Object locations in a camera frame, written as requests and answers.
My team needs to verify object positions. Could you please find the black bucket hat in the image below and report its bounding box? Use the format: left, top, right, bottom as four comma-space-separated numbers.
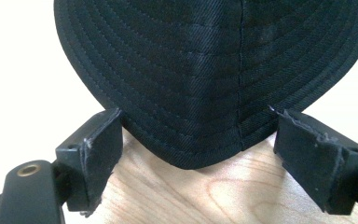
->
53, 0, 358, 171

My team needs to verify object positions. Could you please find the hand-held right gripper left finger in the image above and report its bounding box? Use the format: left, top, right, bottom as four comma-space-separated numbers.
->
55, 107, 124, 217

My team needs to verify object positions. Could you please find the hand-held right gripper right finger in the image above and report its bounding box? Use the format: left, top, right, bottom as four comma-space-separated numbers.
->
268, 105, 358, 216

